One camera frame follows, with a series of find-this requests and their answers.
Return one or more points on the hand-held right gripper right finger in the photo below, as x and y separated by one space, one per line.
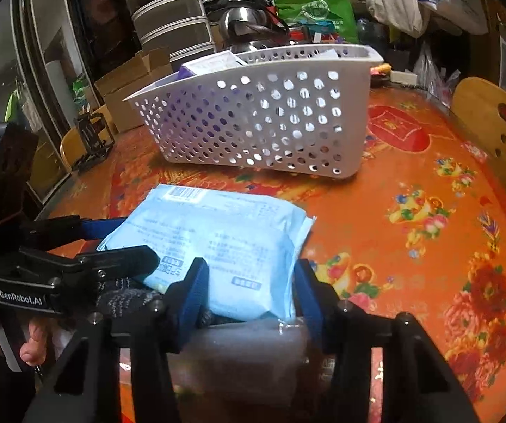
312 304

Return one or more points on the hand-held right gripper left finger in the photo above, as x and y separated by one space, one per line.
189 299

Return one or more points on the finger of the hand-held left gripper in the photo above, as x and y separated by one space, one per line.
125 262
99 229

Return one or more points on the grey knitted glove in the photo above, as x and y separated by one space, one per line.
121 299

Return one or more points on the light blue wet wipes pack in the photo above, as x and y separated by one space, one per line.
226 238

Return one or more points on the clear plastic bag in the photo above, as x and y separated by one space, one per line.
433 75
244 361

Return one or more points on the purple tissue pack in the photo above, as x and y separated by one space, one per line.
200 68

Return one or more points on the white perforated plastic basket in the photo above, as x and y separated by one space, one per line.
279 110

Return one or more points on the person's left hand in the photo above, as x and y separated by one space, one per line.
35 343

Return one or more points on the wooden chair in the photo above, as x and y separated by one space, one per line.
68 150
491 119

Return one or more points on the black folding stand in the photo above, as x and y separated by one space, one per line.
94 141

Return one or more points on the red floral tablecloth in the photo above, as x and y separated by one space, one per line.
411 229

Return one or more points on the dark mirrored wardrobe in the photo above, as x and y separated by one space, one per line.
37 53

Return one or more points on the open cardboard box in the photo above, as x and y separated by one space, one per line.
129 88

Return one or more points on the stacked plastic drawer unit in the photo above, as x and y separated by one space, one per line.
169 13

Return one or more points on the stainless steel kettle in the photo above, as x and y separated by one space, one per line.
244 26

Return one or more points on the crumpled clear plastic bag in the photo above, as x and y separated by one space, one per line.
433 75

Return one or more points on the green shopping bag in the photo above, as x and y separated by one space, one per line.
319 13

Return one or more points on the beige canvas tote bag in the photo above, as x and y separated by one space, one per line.
394 0

